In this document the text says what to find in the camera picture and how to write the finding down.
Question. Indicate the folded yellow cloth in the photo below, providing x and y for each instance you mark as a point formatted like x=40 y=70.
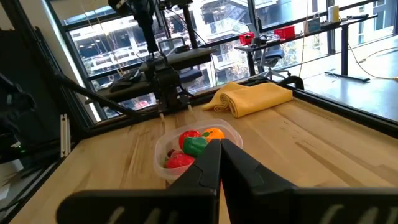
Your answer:
x=255 y=98

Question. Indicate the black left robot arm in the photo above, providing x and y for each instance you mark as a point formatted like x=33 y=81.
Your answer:
x=146 y=31

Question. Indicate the black standing desk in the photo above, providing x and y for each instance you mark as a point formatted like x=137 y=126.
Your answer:
x=344 y=46

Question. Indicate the orange toy fruit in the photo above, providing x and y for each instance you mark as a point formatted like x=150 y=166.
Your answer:
x=214 y=133

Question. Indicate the black aluminium table frame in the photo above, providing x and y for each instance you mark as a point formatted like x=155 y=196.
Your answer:
x=357 y=116

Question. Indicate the office chair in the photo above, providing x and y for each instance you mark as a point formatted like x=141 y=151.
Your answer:
x=272 y=54
x=189 y=74

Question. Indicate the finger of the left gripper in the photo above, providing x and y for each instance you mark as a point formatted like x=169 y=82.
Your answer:
x=191 y=112
x=162 y=117

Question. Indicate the small blue box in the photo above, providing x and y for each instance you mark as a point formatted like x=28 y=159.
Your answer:
x=311 y=25

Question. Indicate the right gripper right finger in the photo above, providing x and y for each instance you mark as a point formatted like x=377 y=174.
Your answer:
x=248 y=193

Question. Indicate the red toy tomato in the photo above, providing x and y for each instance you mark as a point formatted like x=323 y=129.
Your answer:
x=188 y=136

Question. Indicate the pink toy fruit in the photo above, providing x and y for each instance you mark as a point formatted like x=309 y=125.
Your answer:
x=178 y=160

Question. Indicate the white cylinder container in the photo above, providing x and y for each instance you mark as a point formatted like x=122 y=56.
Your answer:
x=334 y=13

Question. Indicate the green toy bell pepper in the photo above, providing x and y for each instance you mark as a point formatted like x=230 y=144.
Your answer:
x=194 y=146

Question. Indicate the red plastic box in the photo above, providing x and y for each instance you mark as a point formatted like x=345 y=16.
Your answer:
x=284 y=32
x=246 y=38

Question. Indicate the white metal bracket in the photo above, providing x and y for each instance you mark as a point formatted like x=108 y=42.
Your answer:
x=64 y=135

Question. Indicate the clear plastic tupperware container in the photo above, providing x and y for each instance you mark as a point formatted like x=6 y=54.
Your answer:
x=161 y=151

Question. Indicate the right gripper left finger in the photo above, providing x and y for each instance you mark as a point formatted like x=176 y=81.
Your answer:
x=202 y=186

